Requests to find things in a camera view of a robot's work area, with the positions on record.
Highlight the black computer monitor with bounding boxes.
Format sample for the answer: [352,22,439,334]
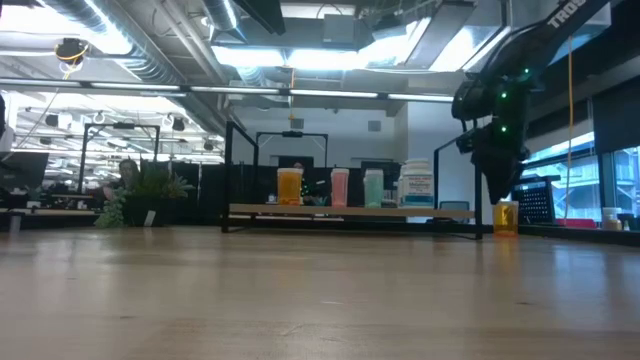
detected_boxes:
[0,151,50,191]

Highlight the silver ventilation duct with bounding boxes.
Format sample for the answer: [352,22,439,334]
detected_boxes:
[39,0,194,86]

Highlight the small green bottle white cap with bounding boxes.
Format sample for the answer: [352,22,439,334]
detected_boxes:
[363,168,385,209]

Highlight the person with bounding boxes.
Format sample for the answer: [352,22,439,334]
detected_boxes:
[99,157,144,201]

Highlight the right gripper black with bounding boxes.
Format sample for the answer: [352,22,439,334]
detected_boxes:
[472,117,530,205]

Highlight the large orange bottle white cap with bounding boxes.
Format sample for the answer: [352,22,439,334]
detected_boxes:
[492,200,520,237]

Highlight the wooden shelf black metal frame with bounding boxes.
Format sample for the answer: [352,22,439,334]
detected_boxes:
[221,119,485,241]

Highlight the red flat object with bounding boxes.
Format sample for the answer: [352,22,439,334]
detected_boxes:
[557,217,599,230]

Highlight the black perforated panel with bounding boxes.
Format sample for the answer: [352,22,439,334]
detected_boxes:
[512,175,562,226]

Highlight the black metal frame stand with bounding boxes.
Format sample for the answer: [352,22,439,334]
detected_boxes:
[255,130,330,169]
[77,122,161,194]

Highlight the white medicine bottle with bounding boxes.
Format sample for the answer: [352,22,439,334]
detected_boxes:
[398,158,436,209]

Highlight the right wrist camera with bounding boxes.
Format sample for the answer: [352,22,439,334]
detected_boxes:
[455,128,480,154]

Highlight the black yellow cable reel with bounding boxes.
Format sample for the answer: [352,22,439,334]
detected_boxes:
[53,37,91,69]

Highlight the potted green succulent plant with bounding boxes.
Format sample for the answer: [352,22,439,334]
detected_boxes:
[94,162,196,230]

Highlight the long ceiling light bar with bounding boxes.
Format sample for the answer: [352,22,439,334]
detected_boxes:
[0,78,454,104]

